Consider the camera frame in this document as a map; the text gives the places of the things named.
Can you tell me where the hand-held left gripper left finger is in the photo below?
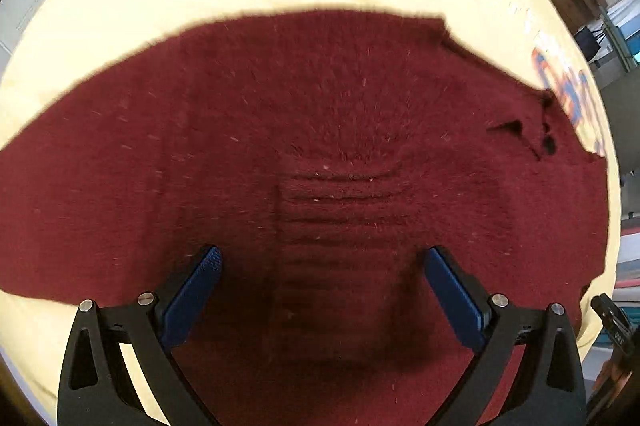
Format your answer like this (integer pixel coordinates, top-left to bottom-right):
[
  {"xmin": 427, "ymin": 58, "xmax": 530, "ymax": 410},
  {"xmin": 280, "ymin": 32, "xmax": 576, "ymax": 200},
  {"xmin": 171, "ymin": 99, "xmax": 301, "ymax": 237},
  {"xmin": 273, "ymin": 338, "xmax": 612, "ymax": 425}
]
[{"xmin": 57, "ymin": 245, "xmax": 223, "ymax": 426}]

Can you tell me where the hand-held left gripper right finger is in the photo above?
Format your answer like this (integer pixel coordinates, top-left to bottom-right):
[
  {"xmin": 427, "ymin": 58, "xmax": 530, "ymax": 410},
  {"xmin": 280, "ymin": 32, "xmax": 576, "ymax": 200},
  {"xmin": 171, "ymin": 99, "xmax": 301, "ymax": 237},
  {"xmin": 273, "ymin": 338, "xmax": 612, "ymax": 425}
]
[{"xmin": 424, "ymin": 246, "xmax": 587, "ymax": 426}]

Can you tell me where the maroon fleece sweater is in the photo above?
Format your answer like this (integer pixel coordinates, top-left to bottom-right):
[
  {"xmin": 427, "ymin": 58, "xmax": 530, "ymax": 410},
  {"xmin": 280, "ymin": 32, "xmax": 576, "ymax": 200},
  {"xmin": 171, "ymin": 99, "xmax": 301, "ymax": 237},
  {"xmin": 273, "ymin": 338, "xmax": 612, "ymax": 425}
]
[{"xmin": 0, "ymin": 8, "xmax": 610, "ymax": 426}]

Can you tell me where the dark tote bag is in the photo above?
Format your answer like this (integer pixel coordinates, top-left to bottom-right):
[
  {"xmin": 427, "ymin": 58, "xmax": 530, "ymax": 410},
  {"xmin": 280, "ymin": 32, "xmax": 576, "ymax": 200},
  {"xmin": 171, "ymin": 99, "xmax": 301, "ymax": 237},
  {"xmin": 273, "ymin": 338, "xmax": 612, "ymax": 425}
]
[{"xmin": 574, "ymin": 26, "xmax": 609, "ymax": 62}]

